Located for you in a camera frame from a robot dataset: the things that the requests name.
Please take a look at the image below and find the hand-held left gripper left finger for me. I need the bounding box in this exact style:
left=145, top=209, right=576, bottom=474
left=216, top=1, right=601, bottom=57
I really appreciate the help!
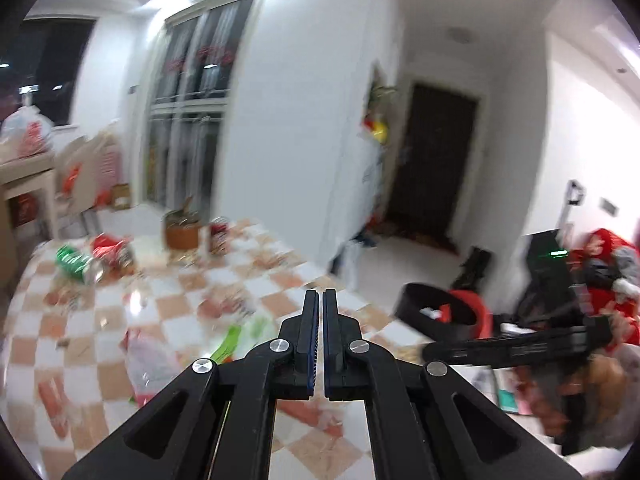
left=62, top=289, right=321, bottom=480

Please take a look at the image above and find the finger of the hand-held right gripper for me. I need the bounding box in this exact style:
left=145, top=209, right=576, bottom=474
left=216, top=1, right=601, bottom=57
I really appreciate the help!
left=422, top=326, right=588, bottom=368

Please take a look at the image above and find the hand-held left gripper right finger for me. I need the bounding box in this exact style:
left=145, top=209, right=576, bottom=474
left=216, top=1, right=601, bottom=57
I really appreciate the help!
left=322, top=287, right=583, bottom=480

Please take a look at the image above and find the red snack wrapper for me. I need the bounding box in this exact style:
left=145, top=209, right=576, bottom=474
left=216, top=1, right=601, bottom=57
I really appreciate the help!
left=92, top=234, right=136, bottom=276

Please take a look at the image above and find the white side table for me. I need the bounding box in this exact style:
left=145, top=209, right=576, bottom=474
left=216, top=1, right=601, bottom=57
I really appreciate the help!
left=0, top=157, right=56, bottom=241

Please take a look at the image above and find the clear red plastic bag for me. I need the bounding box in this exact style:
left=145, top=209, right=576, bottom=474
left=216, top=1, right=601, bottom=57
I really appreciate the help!
left=120, top=327, right=181, bottom=406

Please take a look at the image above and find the white red printed plastic bag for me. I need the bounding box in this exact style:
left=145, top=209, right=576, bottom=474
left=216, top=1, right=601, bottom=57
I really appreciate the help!
left=0, top=105, right=56, bottom=161

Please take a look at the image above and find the red plastic stool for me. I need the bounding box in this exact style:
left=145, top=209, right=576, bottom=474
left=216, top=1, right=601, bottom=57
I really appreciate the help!
left=447, top=287, right=496, bottom=343

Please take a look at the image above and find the green white wrapper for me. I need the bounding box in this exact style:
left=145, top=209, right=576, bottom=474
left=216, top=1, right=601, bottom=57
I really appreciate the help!
left=210, top=317, right=273, bottom=366

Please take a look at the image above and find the dark entrance door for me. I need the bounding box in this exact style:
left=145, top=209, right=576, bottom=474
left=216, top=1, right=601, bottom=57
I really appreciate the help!
left=385, top=80, right=478, bottom=241

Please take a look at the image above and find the brown lidded cup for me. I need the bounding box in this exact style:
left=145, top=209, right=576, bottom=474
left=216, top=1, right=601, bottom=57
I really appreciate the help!
left=164, top=195, right=203, bottom=251

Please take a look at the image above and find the sliding glass door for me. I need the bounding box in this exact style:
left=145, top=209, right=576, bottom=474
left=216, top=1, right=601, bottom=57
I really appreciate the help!
left=142, top=0, right=258, bottom=208

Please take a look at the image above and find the black trash bin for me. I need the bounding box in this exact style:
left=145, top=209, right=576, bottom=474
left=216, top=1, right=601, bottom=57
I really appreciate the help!
left=395, top=282, right=493, bottom=343

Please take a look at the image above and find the red cloth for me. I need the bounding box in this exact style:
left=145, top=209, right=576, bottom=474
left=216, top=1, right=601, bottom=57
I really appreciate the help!
left=570, top=227, right=640, bottom=346

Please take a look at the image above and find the dark window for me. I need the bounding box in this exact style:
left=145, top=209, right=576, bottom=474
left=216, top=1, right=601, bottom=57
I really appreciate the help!
left=0, top=19, right=96, bottom=126

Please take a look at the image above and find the checked tablecloth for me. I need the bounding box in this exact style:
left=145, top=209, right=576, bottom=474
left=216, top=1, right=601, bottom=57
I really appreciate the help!
left=0, top=217, right=496, bottom=480

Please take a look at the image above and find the teal cardboard sheet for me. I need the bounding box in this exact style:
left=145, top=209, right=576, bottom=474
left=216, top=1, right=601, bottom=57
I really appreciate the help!
left=495, top=385, right=521, bottom=413

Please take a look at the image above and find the red cartoon face can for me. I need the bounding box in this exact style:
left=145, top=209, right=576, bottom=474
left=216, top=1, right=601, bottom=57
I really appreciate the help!
left=207, top=217, right=230, bottom=256

